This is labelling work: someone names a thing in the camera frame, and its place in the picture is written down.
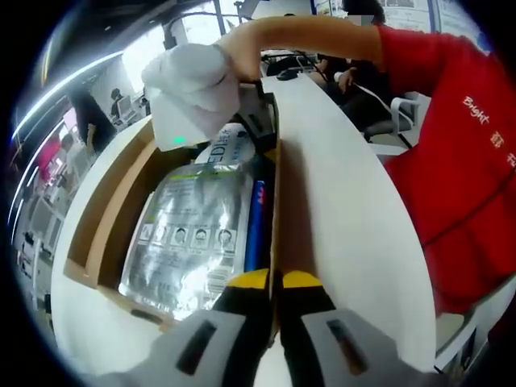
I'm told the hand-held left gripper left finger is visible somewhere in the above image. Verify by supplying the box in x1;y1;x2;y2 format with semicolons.
96;268;273;387

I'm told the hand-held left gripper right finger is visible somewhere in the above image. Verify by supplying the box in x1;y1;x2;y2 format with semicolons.
278;269;441;387

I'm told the blue soft tissue pack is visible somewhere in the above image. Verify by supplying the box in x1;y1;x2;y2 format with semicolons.
244;179;270;276

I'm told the silver foil mask packet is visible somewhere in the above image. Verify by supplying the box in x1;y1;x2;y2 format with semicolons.
119;123;259;320

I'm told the brown cardboard shoe box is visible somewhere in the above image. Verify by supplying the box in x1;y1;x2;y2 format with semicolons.
62;114;284;350

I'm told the ceiling light strip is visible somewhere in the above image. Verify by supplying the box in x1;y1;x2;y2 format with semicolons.
14;50;122;130

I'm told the white office chair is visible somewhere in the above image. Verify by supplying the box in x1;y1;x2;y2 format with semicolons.
389;96;423;134

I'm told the person in red shirt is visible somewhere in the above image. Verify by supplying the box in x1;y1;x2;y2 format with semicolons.
377;23;516;323

